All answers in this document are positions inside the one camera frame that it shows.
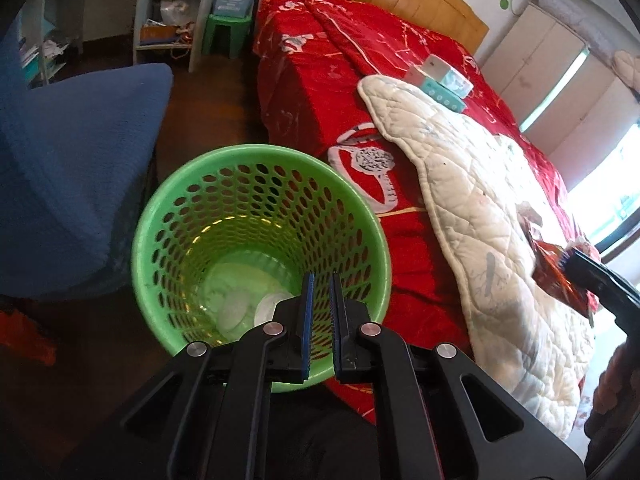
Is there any white round container lid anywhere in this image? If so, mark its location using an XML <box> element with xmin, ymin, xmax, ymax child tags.
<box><xmin>254</xmin><ymin>292</ymin><xmax>293</xmax><ymax>326</ymax></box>

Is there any clear round plastic lid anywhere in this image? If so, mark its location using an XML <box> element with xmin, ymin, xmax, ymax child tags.
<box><xmin>198</xmin><ymin>250</ymin><xmax>298</xmax><ymax>341</ymax></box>

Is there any red chocolate cake wrapper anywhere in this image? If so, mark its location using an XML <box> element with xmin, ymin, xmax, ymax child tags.
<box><xmin>520</xmin><ymin>218</ymin><xmax>601</xmax><ymax>326</ymax></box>

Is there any green plastic mesh trash basket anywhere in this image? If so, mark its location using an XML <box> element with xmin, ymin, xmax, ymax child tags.
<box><xmin>132</xmin><ymin>144</ymin><xmax>392</xmax><ymax>385</ymax></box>

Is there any white quilted blanket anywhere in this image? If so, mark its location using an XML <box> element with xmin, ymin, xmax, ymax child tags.
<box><xmin>358</xmin><ymin>75</ymin><xmax>596</xmax><ymax>440</ymax></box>

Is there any white wardrobe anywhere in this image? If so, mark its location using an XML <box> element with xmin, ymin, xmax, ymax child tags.
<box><xmin>482</xmin><ymin>3</ymin><xmax>639</xmax><ymax>190</ymax></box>

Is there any red bed cover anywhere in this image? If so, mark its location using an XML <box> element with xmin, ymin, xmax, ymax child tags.
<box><xmin>254</xmin><ymin>0</ymin><xmax>580</xmax><ymax>358</ymax></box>

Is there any white tissue pack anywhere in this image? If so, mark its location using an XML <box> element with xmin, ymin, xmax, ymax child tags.
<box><xmin>404</xmin><ymin>54</ymin><xmax>451</xmax><ymax>86</ymax></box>

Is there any dark blue chair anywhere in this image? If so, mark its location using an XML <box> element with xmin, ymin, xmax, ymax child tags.
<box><xmin>1</xmin><ymin>24</ymin><xmax>174</xmax><ymax>300</ymax></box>

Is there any green plastic stool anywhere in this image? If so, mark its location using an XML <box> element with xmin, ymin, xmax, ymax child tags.
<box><xmin>202</xmin><ymin>14</ymin><xmax>252</xmax><ymax>58</ymax></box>

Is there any grey desk shelf unit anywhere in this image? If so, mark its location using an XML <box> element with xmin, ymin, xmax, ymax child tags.
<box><xmin>17</xmin><ymin>0</ymin><xmax>190</xmax><ymax>86</ymax></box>

